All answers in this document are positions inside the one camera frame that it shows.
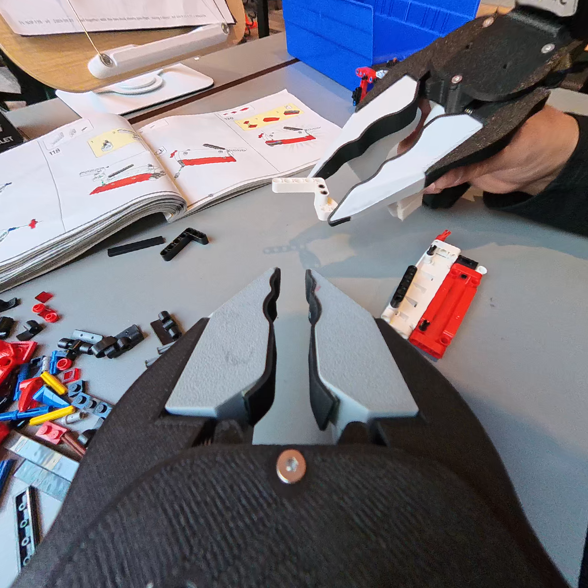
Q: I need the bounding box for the black L-shaped brick beam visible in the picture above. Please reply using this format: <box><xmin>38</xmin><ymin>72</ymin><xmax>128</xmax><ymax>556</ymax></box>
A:
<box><xmin>160</xmin><ymin>227</ymin><xmax>209</xmax><ymax>262</ymax></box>

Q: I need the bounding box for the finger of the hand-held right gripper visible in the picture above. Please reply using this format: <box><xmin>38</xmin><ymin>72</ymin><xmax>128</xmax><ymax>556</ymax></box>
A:
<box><xmin>327</xmin><ymin>111</ymin><xmax>484</xmax><ymax>227</ymax></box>
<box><xmin>309</xmin><ymin>75</ymin><xmax>421</xmax><ymax>181</ymax></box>

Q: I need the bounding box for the small white curved brick piece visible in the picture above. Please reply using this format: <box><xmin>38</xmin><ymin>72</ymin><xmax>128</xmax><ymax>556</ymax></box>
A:
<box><xmin>315</xmin><ymin>186</ymin><xmax>339</xmax><ymax>220</ymax></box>

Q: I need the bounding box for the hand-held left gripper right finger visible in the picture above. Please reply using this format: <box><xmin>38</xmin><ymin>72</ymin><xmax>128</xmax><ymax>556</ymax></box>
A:
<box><xmin>304</xmin><ymin>269</ymin><xmax>420</xmax><ymax>430</ymax></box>

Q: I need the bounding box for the wooden document stand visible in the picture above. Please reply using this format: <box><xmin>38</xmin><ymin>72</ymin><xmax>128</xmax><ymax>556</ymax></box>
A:
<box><xmin>0</xmin><ymin>0</ymin><xmax>246</xmax><ymax>95</ymax></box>

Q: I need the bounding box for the white rounded object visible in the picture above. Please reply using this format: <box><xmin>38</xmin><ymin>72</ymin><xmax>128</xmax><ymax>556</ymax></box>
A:
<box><xmin>55</xmin><ymin>63</ymin><xmax>215</xmax><ymax>118</ymax></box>

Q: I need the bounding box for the grey flat brick tile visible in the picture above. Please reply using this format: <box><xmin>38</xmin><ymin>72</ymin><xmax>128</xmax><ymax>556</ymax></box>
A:
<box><xmin>7</xmin><ymin>434</ymin><xmax>80</xmax><ymax>481</ymax></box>
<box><xmin>14</xmin><ymin>459</ymin><xmax>70</xmax><ymax>502</ymax></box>

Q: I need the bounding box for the black straight brick beam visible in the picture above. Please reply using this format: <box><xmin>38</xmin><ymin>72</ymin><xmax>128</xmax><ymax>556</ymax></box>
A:
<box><xmin>393</xmin><ymin>266</ymin><xmax>419</xmax><ymax>307</ymax></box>

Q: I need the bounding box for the black flat brick bar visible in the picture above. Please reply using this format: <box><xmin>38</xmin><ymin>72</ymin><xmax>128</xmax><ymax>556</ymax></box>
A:
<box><xmin>107</xmin><ymin>236</ymin><xmax>166</xmax><ymax>258</ymax></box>

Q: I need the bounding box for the red brick piece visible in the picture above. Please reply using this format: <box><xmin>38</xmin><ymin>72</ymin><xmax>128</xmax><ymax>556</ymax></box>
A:
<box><xmin>0</xmin><ymin>340</ymin><xmax>38</xmax><ymax>386</ymax></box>

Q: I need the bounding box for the open instruction booklet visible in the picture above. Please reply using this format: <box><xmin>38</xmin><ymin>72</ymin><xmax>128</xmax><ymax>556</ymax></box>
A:
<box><xmin>0</xmin><ymin>89</ymin><xmax>343</xmax><ymax>292</ymax></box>

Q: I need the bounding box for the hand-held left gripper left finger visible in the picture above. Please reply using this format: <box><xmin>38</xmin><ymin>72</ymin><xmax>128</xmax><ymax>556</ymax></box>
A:
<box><xmin>164</xmin><ymin>267</ymin><xmax>282</xmax><ymax>428</ymax></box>

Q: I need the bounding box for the black double brick connector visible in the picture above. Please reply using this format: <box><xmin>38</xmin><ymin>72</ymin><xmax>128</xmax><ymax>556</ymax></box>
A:
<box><xmin>91</xmin><ymin>324</ymin><xmax>145</xmax><ymax>360</ymax></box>

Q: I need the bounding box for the white L-shaped brick beam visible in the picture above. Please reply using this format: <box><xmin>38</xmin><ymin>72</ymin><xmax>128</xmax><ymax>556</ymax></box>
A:
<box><xmin>272</xmin><ymin>177</ymin><xmax>330</xmax><ymax>205</ymax></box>

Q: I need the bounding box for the multicoloured toy brick car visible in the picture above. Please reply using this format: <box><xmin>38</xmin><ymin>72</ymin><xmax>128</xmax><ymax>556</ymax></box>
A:
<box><xmin>353</xmin><ymin>66</ymin><xmax>391</xmax><ymax>107</ymax></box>

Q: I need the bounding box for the red and white brick panel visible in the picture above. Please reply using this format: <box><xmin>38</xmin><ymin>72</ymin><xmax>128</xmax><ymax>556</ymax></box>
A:
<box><xmin>381</xmin><ymin>239</ymin><xmax>488</xmax><ymax>360</ymax></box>

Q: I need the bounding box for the shiny black brick connector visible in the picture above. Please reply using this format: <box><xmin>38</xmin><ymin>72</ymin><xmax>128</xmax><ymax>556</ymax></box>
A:
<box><xmin>150</xmin><ymin>311</ymin><xmax>184</xmax><ymax>346</ymax></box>

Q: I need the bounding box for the blue plastic bin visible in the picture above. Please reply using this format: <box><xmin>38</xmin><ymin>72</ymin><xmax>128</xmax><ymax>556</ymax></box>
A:
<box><xmin>281</xmin><ymin>0</ymin><xmax>483</xmax><ymax>90</ymax></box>

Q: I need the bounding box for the white paper stack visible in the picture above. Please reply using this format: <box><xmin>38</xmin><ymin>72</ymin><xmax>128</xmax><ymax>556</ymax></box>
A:
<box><xmin>0</xmin><ymin>0</ymin><xmax>235</xmax><ymax>36</ymax></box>

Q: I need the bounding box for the pile of coloured brick pieces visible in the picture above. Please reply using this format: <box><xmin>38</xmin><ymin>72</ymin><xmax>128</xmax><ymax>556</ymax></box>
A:
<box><xmin>0</xmin><ymin>292</ymin><xmax>115</xmax><ymax>494</ymax></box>

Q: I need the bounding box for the person's right hand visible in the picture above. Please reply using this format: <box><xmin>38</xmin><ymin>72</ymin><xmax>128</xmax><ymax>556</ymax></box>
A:
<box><xmin>424</xmin><ymin>106</ymin><xmax>579</xmax><ymax>197</ymax></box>

